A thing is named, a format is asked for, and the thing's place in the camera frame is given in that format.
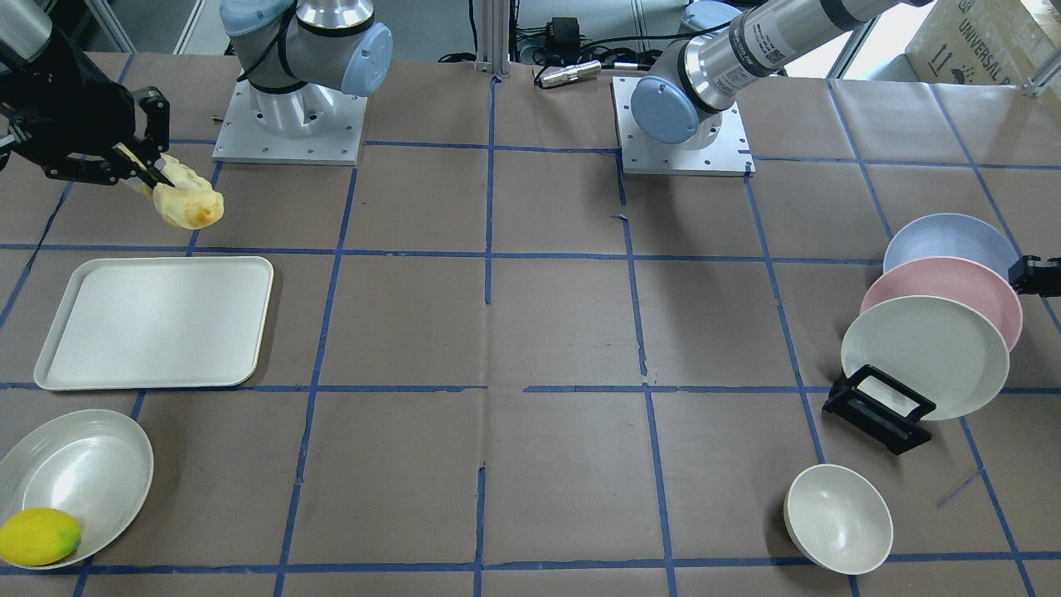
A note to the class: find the cardboard box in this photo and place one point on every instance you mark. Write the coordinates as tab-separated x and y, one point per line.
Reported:
984	42

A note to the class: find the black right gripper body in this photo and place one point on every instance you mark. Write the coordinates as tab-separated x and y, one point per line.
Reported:
76	110

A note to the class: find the yellow lemon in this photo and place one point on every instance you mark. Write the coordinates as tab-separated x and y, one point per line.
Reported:
39	536

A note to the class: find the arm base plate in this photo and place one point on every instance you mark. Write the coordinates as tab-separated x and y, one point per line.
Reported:
309	126
718	148

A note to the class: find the cream plate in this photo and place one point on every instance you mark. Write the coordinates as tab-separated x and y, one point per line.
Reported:
942	349

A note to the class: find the black plate rack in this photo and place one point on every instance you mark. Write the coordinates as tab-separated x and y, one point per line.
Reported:
898	433

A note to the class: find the white oval bowl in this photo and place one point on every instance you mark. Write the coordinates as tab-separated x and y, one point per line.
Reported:
95	465

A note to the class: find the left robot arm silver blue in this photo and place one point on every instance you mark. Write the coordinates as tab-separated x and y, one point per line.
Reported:
836	171

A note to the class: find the pink plate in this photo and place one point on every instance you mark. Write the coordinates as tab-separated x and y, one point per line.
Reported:
964	281

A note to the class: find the blue plate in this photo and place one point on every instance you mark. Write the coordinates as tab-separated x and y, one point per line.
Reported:
952	235

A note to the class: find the white rectangular tray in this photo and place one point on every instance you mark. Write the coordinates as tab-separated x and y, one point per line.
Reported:
160	322

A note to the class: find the black power adapter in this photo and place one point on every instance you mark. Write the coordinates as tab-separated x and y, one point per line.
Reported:
562	34

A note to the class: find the aluminium frame post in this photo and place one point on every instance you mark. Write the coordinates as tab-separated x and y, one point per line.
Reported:
493	33

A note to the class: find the yellow bread loaf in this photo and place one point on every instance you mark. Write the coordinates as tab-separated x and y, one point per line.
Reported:
190	203

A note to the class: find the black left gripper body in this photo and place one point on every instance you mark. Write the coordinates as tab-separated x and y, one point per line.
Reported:
1038	274

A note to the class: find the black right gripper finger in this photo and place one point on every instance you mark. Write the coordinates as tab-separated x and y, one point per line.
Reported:
120	148
152	176

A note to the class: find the silver metal cylinder connector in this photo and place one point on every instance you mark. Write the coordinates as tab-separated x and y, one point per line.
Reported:
568	75

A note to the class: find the small cream bowl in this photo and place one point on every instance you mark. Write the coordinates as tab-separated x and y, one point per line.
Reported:
838	519

